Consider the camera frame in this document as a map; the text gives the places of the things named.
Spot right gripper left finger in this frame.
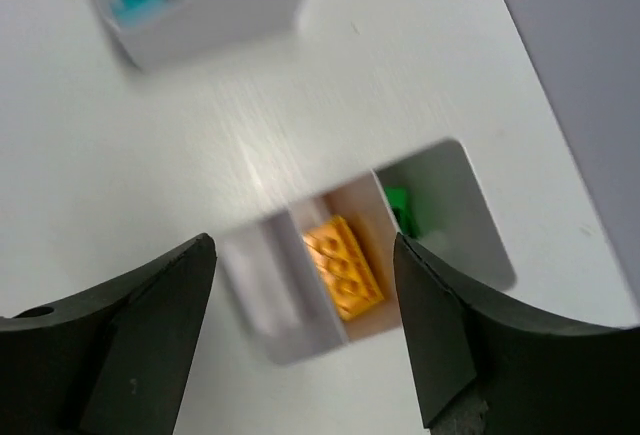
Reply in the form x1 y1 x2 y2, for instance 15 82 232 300
1 234 216 434

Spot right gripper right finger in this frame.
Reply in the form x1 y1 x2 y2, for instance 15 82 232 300
393 235 639 434

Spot yellow orange teal lego stack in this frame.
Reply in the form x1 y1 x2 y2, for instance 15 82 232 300
303 215 384 321

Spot dark green lego brick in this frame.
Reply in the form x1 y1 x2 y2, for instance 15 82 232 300
383 186 419 239

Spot right white divided container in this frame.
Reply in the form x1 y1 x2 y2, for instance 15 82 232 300
217 139 516 366

